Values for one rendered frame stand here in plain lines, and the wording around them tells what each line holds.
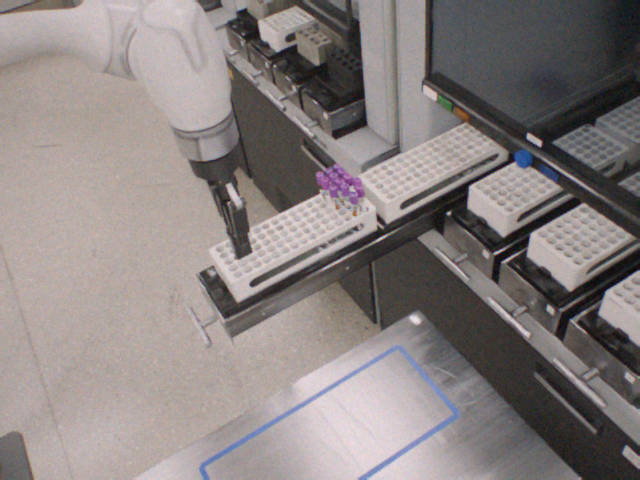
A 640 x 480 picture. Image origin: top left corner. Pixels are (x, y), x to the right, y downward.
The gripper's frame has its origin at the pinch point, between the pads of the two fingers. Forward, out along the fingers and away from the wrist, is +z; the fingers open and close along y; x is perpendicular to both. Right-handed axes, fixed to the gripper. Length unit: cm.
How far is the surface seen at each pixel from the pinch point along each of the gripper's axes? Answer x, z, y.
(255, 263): -0.8, 3.9, -2.8
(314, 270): -10.2, 9.6, -5.7
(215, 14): -43, 16, 115
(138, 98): -24, 90, 213
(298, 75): -40, 8, 52
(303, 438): 7.7, 8.0, -33.2
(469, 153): -47.7, 3.6, -3.0
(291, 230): -9.9, 4.5, 0.9
